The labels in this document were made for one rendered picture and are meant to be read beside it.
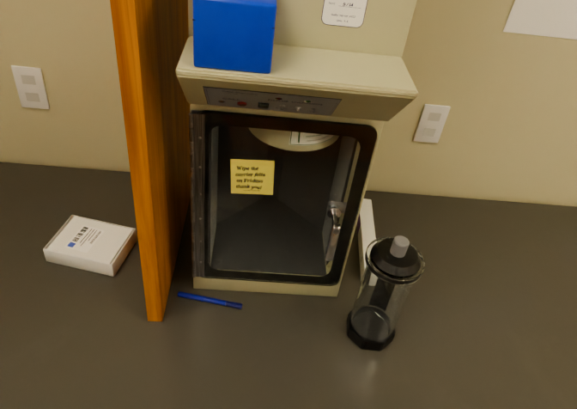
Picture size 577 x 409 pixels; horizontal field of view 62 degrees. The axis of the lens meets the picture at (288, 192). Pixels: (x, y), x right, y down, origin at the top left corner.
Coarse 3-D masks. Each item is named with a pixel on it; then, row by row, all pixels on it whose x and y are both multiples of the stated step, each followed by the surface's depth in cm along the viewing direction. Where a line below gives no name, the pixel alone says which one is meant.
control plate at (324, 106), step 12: (216, 96) 70; (228, 96) 69; (240, 96) 69; (252, 96) 68; (264, 96) 68; (276, 96) 68; (288, 96) 67; (300, 96) 67; (312, 96) 67; (264, 108) 74; (276, 108) 74; (288, 108) 73; (324, 108) 72
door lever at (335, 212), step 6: (330, 210) 90; (336, 210) 90; (330, 216) 91; (336, 216) 89; (336, 222) 88; (336, 228) 87; (330, 234) 89; (336, 234) 87; (330, 240) 89; (336, 240) 89; (330, 246) 90; (336, 246) 90; (330, 252) 91; (330, 258) 92
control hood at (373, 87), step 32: (192, 64) 63; (288, 64) 66; (320, 64) 67; (352, 64) 69; (384, 64) 70; (192, 96) 71; (320, 96) 67; (352, 96) 66; (384, 96) 65; (416, 96) 65
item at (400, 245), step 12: (384, 240) 90; (396, 240) 85; (408, 240) 86; (372, 252) 88; (384, 252) 87; (396, 252) 86; (408, 252) 88; (384, 264) 85; (396, 264) 85; (408, 264) 85; (420, 264) 87
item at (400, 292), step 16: (368, 256) 88; (368, 272) 89; (384, 272) 85; (416, 272) 86; (368, 288) 90; (384, 288) 87; (400, 288) 87; (368, 304) 92; (384, 304) 90; (400, 304) 91; (352, 320) 99; (368, 320) 94; (384, 320) 93; (368, 336) 96; (384, 336) 96
